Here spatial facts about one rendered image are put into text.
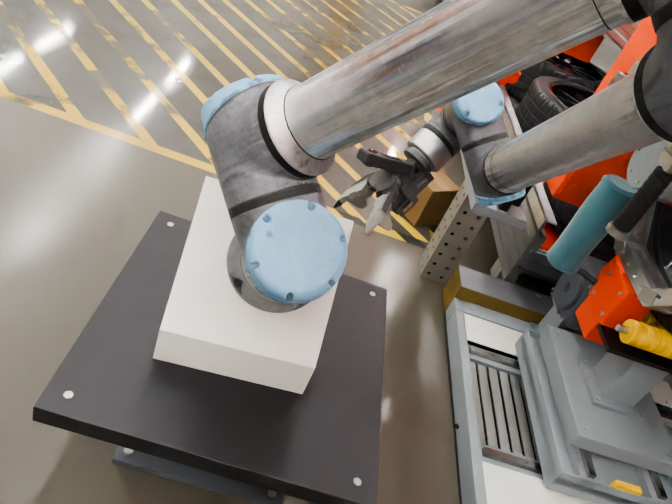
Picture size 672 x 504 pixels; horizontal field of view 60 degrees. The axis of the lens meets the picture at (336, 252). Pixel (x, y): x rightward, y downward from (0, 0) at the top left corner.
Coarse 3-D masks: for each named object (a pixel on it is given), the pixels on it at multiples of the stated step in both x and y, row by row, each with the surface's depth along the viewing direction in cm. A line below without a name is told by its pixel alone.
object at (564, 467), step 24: (528, 336) 178; (528, 360) 173; (528, 384) 169; (552, 384) 167; (552, 408) 160; (552, 432) 150; (552, 456) 147; (576, 456) 146; (600, 456) 152; (552, 480) 143; (576, 480) 142; (600, 480) 146; (624, 480) 149; (648, 480) 149
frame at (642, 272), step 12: (648, 216) 146; (636, 228) 148; (648, 228) 145; (636, 240) 144; (624, 252) 144; (636, 252) 140; (648, 252) 143; (624, 264) 141; (636, 264) 136; (648, 264) 139; (636, 276) 135; (648, 276) 133; (660, 276) 135; (636, 288) 134; (648, 288) 129; (660, 288) 132; (648, 300) 128; (660, 300) 125; (660, 312) 130
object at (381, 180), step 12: (408, 156) 124; (420, 156) 119; (420, 168) 122; (372, 180) 123; (384, 180) 120; (396, 180) 119; (408, 180) 122; (420, 180) 123; (384, 192) 120; (408, 192) 121; (396, 204) 122; (408, 204) 124
